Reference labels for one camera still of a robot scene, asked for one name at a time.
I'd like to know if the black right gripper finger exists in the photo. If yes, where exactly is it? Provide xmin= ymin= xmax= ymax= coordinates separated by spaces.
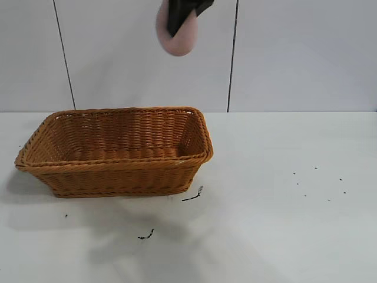
xmin=194 ymin=0 xmax=215 ymax=17

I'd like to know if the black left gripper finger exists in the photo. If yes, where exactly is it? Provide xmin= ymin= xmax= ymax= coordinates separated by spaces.
xmin=165 ymin=0 xmax=197 ymax=38

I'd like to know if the pink peach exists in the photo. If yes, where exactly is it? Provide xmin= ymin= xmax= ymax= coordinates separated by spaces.
xmin=156 ymin=0 xmax=197 ymax=57

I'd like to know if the brown wicker basket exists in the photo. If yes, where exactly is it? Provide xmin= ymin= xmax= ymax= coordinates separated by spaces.
xmin=14 ymin=106 xmax=214 ymax=198

